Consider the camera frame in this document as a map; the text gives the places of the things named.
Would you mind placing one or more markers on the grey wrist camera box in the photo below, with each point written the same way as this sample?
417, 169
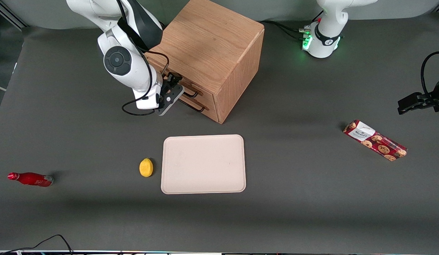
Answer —
178, 96

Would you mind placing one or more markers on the wooden drawer cabinet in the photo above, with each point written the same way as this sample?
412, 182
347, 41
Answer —
212, 42

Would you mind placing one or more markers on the aluminium frame rail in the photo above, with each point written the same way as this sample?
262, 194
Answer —
10, 17

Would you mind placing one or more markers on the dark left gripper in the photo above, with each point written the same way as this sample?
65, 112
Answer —
433, 96

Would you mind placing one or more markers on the red soda bottle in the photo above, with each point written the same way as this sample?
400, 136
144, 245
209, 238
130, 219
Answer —
31, 179

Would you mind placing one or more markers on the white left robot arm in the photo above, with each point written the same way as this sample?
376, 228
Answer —
325, 42

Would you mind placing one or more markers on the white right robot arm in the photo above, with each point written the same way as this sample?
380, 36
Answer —
134, 74

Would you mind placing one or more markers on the red cookie box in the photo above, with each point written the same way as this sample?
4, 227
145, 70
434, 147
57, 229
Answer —
375, 141

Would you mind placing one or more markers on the beige rectangular tray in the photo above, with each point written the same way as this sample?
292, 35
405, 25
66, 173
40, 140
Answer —
203, 164

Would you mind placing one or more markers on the yellow lemon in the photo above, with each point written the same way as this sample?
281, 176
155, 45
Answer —
146, 168

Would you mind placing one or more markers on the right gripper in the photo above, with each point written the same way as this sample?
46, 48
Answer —
168, 81

